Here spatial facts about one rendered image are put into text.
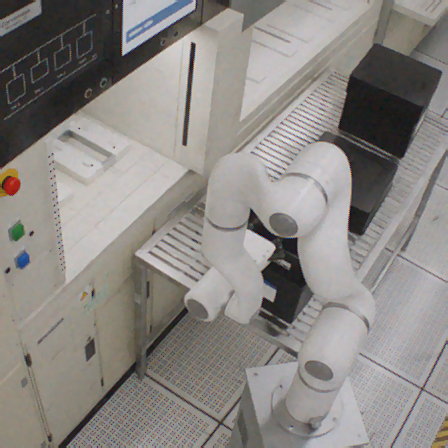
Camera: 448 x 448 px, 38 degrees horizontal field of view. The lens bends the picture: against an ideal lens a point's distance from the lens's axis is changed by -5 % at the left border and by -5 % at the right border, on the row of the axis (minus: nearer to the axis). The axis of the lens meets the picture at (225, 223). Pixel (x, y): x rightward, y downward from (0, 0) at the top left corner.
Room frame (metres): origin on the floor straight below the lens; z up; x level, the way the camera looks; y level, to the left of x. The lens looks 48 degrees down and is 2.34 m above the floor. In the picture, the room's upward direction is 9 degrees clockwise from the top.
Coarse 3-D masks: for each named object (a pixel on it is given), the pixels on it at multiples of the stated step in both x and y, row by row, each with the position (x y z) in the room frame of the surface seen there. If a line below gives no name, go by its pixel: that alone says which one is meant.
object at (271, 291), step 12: (264, 276) 1.15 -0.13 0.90; (276, 276) 1.14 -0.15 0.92; (264, 288) 1.15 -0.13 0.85; (276, 288) 1.13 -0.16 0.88; (288, 288) 1.12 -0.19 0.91; (300, 288) 1.10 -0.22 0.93; (264, 300) 1.15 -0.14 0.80; (276, 300) 1.13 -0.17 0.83; (288, 300) 1.11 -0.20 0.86; (300, 300) 1.11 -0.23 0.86; (276, 312) 1.12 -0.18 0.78; (288, 312) 1.11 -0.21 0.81
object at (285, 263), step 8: (256, 216) 1.33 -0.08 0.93; (256, 232) 1.34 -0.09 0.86; (288, 256) 1.17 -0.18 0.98; (296, 256) 1.16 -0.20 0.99; (272, 264) 1.19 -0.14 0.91; (280, 264) 1.17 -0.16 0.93; (288, 264) 1.16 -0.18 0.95; (296, 264) 1.15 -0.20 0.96; (280, 272) 1.17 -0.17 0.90; (288, 272) 1.16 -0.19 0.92; (296, 272) 1.15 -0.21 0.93; (288, 280) 1.16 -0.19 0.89; (296, 280) 1.15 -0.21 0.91; (304, 280) 1.19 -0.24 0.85
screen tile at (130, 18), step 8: (128, 0) 1.27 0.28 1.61; (144, 0) 1.32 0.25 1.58; (152, 0) 1.35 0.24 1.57; (160, 0) 1.37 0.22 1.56; (128, 8) 1.27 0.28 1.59; (136, 8) 1.29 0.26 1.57; (144, 8) 1.32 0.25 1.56; (152, 8) 1.35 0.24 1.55; (128, 16) 1.27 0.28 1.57; (136, 16) 1.30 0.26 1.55; (128, 24) 1.27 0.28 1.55
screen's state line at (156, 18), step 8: (184, 0) 1.46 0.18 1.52; (192, 0) 1.49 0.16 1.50; (168, 8) 1.40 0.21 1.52; (176, 8) 1.43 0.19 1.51; (152, 16) 1.35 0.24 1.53; (160, 16) 1.38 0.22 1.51; (168, 16) 1.41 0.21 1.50; (144, 24) 1.32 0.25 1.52; (152, 24) 1.35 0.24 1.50; (128, 32) 1.27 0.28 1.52; (136, 32) 1.30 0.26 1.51; (128, 40) 1.27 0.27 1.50
